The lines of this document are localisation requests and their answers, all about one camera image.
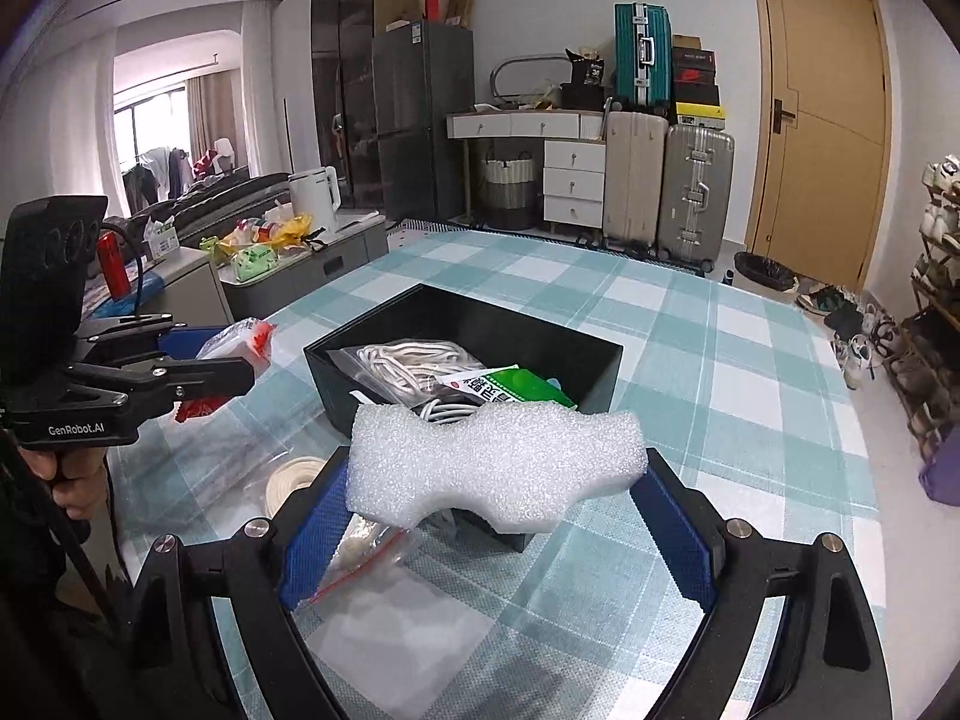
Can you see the teal suitcase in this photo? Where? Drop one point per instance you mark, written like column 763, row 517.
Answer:
column 643, row 60

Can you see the black trash bin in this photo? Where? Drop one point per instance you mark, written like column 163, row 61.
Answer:
column 765, row 270

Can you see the white tissue box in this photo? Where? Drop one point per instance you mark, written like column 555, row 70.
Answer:
column 161, row 240

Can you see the woven laundry basket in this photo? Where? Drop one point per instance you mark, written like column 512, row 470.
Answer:
column 508, row 191

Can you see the red bottle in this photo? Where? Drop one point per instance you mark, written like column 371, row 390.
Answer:
column 431, row 4

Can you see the black red shoe box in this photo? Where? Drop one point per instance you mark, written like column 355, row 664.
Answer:
column 695, row 76

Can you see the red canister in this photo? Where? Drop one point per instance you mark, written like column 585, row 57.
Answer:
column 112, row 270

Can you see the tan curtain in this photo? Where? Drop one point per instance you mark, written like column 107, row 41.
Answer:
column 210, row 127

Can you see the beige tape roll in bag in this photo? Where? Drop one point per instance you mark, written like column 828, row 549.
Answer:
column 289, row 480

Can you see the white electric kettle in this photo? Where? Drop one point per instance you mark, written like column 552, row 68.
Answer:
column 313, row 199

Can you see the hanging clothes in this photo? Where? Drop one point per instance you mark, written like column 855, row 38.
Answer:
column 172, row 169

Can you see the blue plastic bag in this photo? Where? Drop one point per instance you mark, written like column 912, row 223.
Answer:
column 131, row 300

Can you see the small green bag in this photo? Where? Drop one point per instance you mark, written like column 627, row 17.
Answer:
column 253, row 262

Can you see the purple container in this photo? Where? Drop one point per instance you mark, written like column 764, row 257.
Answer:
column 943, row 469

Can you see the dark glass cabinet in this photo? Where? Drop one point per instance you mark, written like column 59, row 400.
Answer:
column 345, row 75

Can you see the white drawer unit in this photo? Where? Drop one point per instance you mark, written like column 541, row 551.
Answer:
column 574, row 184

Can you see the teal checked tablecloth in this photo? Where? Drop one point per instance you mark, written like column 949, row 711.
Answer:
column 750, row 390

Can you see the tan wooden door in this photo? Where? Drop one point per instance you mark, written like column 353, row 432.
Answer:
column 825, row 165

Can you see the beige suitcase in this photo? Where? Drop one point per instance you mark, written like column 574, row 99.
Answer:
column 634, row 180

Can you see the shoe rack with shoes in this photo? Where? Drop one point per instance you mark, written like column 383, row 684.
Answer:
column 934, row 315

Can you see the grey side cabinet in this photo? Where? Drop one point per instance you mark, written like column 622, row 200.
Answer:
column 191, row 289

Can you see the tall cardboard box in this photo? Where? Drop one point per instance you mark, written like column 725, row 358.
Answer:
column 461, row 6

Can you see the black bag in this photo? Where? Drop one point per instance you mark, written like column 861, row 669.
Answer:
column 583, row 86

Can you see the grey fridge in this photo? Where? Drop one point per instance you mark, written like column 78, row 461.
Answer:
column 420, row 120

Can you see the shoes on floor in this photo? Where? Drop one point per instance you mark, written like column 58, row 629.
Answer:
column 847, row 322

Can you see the green packet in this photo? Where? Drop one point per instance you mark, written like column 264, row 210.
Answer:
column 517, row 390

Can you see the person's left hand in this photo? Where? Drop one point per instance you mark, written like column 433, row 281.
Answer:
column 82, row 487

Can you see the white desk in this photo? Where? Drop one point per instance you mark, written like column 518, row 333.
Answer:
column 510, row 125

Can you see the grey low cabinet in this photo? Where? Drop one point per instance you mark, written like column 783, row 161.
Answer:
column 322, row 270

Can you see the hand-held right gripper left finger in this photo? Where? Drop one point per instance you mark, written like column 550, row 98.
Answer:
column 315, row 540

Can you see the black cardboard box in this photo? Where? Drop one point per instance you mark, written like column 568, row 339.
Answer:
column 525, row 330

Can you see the white foam piece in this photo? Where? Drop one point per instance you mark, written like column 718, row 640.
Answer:
column 495, row 457

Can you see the oval mirror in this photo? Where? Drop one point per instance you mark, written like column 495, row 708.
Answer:
column 525, row 79

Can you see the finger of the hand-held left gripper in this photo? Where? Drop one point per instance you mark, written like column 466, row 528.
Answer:
column 178, row 343
column 217, row 375

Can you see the silver suitcase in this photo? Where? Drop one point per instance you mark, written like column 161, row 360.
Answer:
column 697, row 195

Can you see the yellow plastic bag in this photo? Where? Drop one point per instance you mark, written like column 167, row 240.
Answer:
column 292, row 231

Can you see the white sheer curtain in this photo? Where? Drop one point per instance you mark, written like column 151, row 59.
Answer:
column 262, row 90

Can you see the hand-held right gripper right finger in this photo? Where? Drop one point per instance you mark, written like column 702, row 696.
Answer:
column 675, row 532

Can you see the brown cardboard box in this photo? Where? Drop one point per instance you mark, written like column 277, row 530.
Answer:
column 686, row 43

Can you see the red print plastic bag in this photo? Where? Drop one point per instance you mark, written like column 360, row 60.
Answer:
column 240, row 337

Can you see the dark sofa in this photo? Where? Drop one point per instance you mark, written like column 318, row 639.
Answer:
column 225, row 199

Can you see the clear zip bag cream contents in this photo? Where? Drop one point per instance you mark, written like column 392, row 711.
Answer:
column 367, row 547

